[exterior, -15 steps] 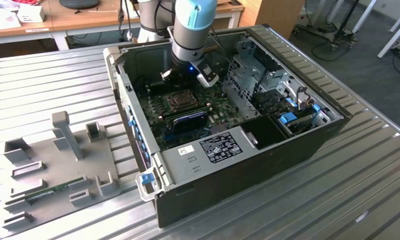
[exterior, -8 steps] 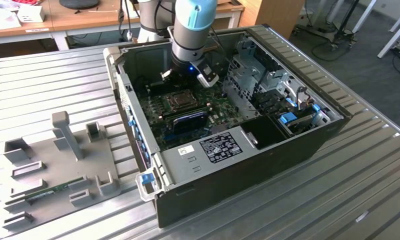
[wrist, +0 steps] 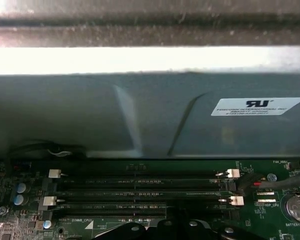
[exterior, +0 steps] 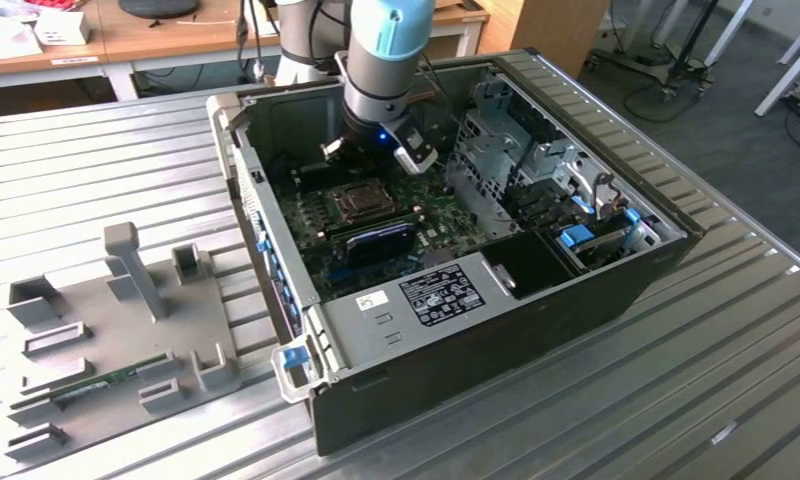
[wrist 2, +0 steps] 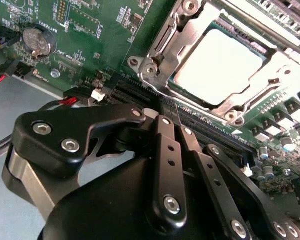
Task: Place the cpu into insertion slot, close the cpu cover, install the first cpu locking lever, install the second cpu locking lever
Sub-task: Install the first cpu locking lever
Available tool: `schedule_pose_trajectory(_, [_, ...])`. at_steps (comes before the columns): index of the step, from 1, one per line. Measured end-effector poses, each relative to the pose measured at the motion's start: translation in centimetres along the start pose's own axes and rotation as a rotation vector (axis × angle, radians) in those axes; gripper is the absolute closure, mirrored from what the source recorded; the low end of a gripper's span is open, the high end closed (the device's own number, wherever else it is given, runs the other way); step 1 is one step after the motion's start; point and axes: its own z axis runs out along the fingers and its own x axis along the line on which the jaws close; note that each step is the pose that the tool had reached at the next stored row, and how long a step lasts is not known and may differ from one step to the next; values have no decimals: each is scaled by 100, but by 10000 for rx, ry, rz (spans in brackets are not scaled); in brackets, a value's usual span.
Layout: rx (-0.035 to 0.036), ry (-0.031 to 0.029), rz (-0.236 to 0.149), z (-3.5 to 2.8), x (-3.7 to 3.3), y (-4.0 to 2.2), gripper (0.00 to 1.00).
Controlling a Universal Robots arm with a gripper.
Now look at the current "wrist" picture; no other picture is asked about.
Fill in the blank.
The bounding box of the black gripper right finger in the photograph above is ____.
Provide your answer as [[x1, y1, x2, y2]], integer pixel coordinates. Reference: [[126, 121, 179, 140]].
[[183, 199, 266, 240]]

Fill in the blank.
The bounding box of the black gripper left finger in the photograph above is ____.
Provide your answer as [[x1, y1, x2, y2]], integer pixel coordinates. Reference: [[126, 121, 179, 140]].
[[95, 199, 185, 240]]

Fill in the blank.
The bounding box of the black RAM slot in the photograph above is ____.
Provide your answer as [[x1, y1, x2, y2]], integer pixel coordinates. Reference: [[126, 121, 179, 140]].
[[42, 209, 241, 221], [47, 182, 237, 193], [43, 195, 245, 206], [48, 168, 241, 180]]

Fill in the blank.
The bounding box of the green motherboard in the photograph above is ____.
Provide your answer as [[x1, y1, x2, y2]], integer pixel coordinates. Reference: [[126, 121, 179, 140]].
[[0, 157, 300, 240]]

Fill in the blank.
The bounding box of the coin cell battery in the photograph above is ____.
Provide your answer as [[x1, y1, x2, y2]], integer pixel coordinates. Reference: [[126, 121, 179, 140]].
[[286, 194, 300, 224]]

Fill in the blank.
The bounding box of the black PC case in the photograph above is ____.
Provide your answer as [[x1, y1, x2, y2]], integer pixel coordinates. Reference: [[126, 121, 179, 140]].
[[0, 0, 300, 161]]

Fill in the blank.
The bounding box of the white certification sticker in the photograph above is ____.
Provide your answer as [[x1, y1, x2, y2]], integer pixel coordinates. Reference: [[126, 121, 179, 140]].
[[210, 96, 300, 117]]

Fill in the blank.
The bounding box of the thin black wire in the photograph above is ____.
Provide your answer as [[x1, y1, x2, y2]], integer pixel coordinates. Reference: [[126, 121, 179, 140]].
[[8, 140, 87, 158]]

